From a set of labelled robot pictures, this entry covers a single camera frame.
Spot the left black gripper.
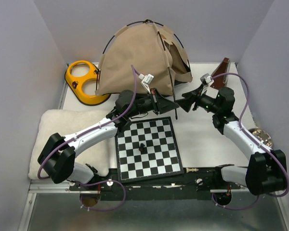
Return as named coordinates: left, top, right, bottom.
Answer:
left=127, top=88, right=179, bottom=118

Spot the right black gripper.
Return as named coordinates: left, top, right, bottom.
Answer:
left=175, top=83, right=221, bottom=114

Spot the beige fabric pet tent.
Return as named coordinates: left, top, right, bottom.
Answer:
left=95, top=20, right=193, bottom=97

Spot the white fluffy cushion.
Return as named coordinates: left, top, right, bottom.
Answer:
left=28, top=110, right=110, bottom=180

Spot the steel pet bowl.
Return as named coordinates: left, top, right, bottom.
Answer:
left=249, top=128, right=273, bottom=148

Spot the black tent pole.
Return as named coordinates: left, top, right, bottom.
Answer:
left=95, top=20, right=190, bottom=91
left=144, top=19, right=179, bottom=120

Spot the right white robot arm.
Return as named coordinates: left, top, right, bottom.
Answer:
left=177, top=86, right=289, bottom=195

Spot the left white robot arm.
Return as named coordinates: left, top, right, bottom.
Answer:
left=37, top=88, right=179, bottom=190

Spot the brown wooden metronome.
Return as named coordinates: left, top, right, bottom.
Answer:
left=210, top=57, right=231, bottom=90

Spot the black white chessboard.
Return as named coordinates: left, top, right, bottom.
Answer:
left=115, top=116, right=184, bottom=183

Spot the black chess piece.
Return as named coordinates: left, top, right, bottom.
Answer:
left=138, top=143, right=146, bottom=154

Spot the white chess piece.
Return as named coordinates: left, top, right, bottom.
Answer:
left=185, top=167, right=199, bottom=173

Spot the yellow double bowl holder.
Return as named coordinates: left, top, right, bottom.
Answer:
left=65, top=60, right=111, bottom=106

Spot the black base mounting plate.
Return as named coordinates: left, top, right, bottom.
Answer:
left=69, top=167, right=241, bottom=201

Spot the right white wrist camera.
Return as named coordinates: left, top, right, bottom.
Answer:
left=200, top=73, right=214, bottom=91

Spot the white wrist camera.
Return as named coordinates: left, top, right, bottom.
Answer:
left=138, top=74, right=154, bottom=93
left=200, top=73, right=214, bottom=91

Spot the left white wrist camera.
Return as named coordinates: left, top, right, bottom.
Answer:
left=138, top=74, right=154, bottom=93

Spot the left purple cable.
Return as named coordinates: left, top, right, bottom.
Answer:
left=36, top=64, right=147, bottom=212

